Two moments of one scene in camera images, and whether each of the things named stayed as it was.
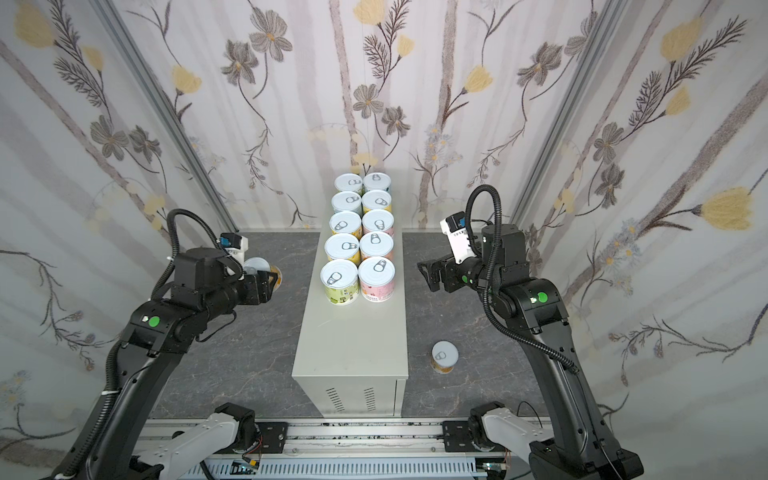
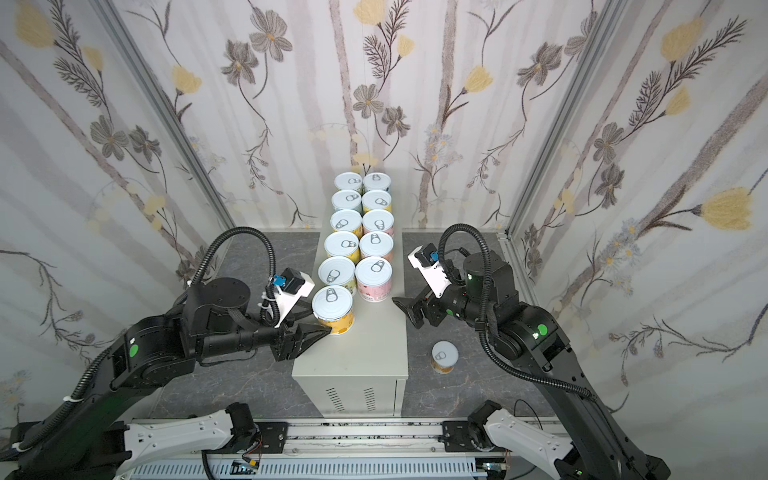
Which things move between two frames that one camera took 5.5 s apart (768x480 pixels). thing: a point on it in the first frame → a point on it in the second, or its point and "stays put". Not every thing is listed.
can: (256, 264) → (332, 305)
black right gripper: (442, 275) → (432, 307)
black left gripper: (260, 288) → (294, 344)
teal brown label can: (377, 181) stays put
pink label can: (377, 277) stays put
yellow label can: (341, 246) stays put
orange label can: (443, 356) stays put
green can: (340, 279) stays put
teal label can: (346, 201) stays put
